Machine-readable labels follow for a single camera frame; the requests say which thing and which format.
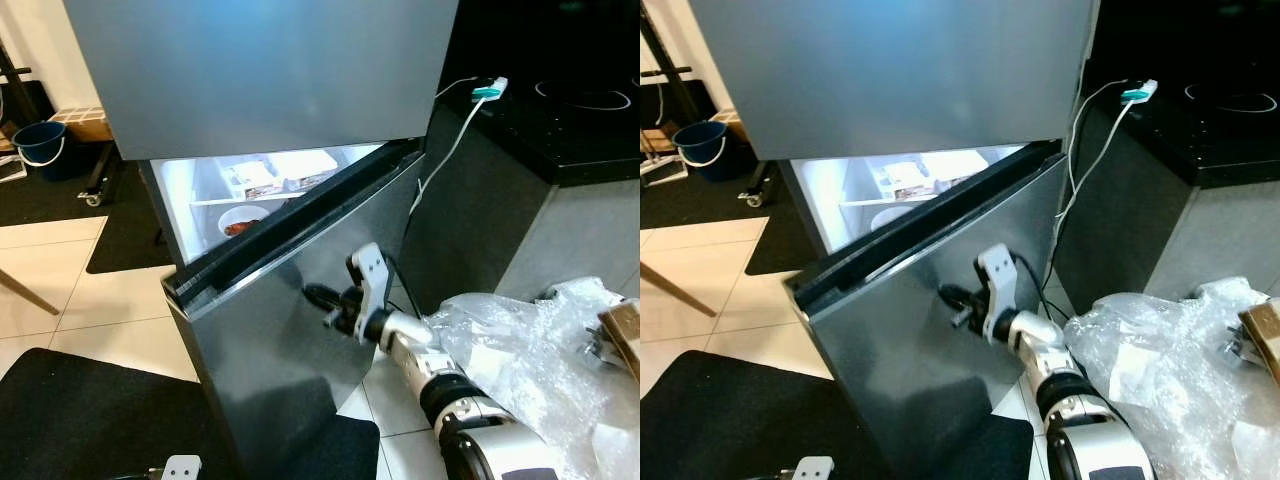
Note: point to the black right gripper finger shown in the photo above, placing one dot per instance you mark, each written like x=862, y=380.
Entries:
x=322, y=296
x=337, y=320
x=962, y=321
x=953, y=295

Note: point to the steel fridge door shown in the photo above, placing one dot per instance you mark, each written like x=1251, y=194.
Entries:
x=270, y=340
x=900, y=350

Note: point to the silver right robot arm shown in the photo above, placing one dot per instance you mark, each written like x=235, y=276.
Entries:
x=1090, y=430
x=470, y=410

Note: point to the steel fridge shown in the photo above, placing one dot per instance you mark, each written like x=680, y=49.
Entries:
x=260, y=70
x=890, y=70

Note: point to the roasted sweet potato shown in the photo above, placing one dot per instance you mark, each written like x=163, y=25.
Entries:
x=238, y=229

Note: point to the printed white food carton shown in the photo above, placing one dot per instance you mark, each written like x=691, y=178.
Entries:
x=905, y=180
x=255, y=180

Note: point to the black floor rug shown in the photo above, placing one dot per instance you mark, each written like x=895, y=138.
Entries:
x=130, y=240
x=690, y=207
x=50, y=203
x=785, y=245

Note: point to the clear bubble wrap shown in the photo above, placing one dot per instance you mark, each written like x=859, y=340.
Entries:
x=1160, y=370
x=530, y=360

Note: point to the grey kitchen cabinet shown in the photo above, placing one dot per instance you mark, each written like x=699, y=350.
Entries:
x=1220, y=240
x=580, y=240

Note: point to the black metal gadget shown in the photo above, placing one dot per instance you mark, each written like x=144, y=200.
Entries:
x=600, y=350
x=1240, y=350

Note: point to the white teal power adapter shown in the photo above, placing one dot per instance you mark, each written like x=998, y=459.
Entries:
x=490, y=90
x=1140, y=92

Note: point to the brown cardboard box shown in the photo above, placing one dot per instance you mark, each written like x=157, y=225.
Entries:
x=625, y=325
x=1265, y=330

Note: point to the black kitchen countertop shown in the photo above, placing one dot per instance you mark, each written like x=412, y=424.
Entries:
x=560, y=130
x=1220, y=140

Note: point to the wooden board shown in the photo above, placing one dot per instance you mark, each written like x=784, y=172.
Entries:
x=85, y=122
x=735, y=118

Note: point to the blue bucket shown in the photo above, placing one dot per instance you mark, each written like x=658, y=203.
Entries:
x=700, y=155
x=40, y=155

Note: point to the flat mop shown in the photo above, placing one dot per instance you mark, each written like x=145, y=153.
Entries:
x=10, y=167
x=660, y=167

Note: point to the black rack stand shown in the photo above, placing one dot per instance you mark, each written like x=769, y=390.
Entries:
x=15, y=85
x=660, y=70

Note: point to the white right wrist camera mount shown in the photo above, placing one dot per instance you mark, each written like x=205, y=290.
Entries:
x=368, y=268
x=998, y=270

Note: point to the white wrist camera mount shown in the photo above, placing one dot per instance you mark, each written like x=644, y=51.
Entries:
x=368, y=268
x=815, y=470
x=998, y=270
x=182, y=468

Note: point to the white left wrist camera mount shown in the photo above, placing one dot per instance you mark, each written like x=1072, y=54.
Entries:
x=815, y=470
x=182, y=468

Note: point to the black wheeled frame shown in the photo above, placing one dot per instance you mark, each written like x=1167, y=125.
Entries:
x=760, y=182
x=97, y=180

